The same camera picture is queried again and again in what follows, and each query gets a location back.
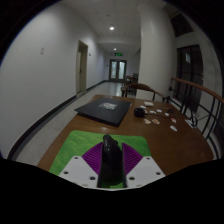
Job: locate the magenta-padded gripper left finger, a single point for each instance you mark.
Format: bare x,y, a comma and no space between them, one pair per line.
78,170

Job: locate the small beige box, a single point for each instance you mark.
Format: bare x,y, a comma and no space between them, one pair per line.
148,103

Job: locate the dark tall window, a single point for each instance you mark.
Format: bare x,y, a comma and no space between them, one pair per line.
188,76

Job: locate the flat black box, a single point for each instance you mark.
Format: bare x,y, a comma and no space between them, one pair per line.
96,113

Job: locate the small white card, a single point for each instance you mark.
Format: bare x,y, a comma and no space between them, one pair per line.
152,111
166,114
142,107
159,110

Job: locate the small tan piece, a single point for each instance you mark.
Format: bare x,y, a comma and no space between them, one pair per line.
147,121
155,121

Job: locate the black vertical computer mouse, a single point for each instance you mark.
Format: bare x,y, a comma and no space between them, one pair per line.
111,163

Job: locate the green exit sign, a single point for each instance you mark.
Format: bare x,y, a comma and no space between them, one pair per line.
118,54

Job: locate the small black round object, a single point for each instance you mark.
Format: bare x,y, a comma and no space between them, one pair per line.
139,112

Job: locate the wooden chair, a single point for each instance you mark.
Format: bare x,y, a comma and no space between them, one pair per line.
143,87

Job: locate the black railing with wooden handrail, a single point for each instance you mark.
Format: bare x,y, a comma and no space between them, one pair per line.
196,86

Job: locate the glass double doors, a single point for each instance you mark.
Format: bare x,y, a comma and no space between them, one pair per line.
118,70

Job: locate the green mouse pad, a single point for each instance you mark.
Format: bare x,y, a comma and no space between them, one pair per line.
75,143

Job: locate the white single door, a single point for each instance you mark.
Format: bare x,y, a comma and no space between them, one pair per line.
82,68

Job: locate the dark transom window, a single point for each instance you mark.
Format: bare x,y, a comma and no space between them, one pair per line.
181,25

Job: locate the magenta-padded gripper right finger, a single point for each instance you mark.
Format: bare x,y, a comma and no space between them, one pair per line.
146,171

